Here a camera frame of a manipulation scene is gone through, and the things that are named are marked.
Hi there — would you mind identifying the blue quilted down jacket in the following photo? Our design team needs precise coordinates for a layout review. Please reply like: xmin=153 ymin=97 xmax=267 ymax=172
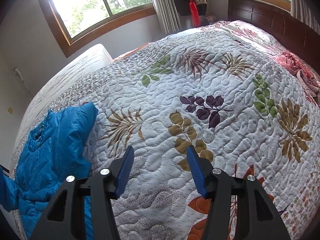
xmin=1 ymin=102 xmax=98 ymax=238

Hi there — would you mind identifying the floral quilted bedspread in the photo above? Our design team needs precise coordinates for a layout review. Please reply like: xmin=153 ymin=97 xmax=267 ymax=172
xmin=10 ymin=21 xmax=319 ymax=239

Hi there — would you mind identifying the pink floral pillow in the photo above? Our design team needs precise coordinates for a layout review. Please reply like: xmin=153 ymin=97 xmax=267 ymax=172
xmin=275 ymin=51 xmax=319 ymax=104

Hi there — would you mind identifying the dark wooden headboard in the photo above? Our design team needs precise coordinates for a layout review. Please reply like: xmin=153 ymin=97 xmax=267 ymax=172
xmin=228 ymin=0 xmax=320 ymax=72

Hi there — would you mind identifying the large wooden-framed window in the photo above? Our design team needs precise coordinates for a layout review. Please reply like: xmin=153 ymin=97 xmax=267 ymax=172
xmin=38 ymin=0 xmax=156 ymax=57

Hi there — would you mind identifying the right striped curtain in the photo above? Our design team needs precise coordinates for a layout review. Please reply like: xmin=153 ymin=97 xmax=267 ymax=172
xmin=290 ymin=0 xmax=319 ymax=34

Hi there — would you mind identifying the grey striped curtain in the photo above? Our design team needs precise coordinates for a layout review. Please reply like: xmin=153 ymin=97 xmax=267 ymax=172
xmin=152 ymin=0 xmax=181 ymax=34

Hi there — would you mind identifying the white wall plug with cord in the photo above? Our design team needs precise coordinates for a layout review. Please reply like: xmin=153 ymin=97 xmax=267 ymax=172
xmin=13 ymin=67 xmax=35 ymax=97

